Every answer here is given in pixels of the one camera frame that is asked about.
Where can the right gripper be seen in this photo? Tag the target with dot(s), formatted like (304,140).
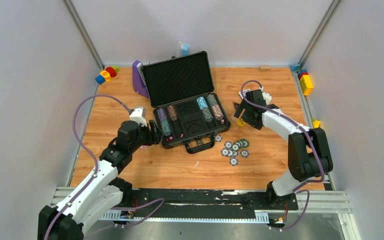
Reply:
(244,105)

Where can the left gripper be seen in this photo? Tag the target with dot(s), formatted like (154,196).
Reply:
(155,134)

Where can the teal poker chip stack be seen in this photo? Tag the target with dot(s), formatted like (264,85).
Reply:
(166,129)

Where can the yellow big blind button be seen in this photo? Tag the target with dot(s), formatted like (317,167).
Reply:
(240,122)

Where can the blue playing card deck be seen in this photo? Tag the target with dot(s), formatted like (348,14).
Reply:
(244,94)

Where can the red playing card deck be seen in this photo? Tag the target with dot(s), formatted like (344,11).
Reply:
(145,146)

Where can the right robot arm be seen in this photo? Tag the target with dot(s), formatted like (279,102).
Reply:
(308,155)

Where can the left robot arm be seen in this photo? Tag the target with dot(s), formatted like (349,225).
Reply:
(101,190)

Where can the black poker set case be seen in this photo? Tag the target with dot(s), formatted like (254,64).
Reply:
(179,81)

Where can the red triangular card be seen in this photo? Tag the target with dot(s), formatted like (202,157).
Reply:
(236,106)

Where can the red die pair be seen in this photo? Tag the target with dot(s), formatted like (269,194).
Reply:
(170,138)

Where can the purple poker chip stack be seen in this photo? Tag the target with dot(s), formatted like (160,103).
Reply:
(162,115)

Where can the pink white poker chip stack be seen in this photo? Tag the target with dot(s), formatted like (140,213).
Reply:
(217,112)

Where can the brown poker chip stack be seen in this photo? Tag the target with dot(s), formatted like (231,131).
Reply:
(172,112)

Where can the dark green poker chip stack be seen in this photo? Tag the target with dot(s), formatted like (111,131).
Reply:
(211,100)

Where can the loose chip top left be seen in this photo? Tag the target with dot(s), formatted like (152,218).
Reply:
(228,145)

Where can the light blue poker chip stack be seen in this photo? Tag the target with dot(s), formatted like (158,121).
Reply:
(201,101)

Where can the small wooden block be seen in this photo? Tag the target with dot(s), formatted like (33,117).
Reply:
(264,68)

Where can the loose chip right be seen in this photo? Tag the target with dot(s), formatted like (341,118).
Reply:
(244,153)

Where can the purple stand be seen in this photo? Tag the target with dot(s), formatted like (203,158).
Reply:
(137,79)

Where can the loose chip front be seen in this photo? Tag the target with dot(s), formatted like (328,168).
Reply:
(233,161)

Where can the yellow red toy brick block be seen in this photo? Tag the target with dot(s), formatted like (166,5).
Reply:
(305,82)

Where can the yellow curved toy piece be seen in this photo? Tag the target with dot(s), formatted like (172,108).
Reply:
(316,123)

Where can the coloured toy cylinders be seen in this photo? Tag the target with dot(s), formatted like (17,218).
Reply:
(107,74)

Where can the light blue bottle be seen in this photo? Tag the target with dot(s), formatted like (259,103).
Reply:
(185,49)

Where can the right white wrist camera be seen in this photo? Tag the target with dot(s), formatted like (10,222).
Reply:
(267,97)

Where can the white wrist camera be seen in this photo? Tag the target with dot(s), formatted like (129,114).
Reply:
(267,97)
(138,115)

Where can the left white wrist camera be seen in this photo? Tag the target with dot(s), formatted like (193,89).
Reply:
(138,115)

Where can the loose chip near handle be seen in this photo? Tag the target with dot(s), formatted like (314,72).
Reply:
(218,138)

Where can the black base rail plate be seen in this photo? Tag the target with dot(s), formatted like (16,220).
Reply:
(253,199)

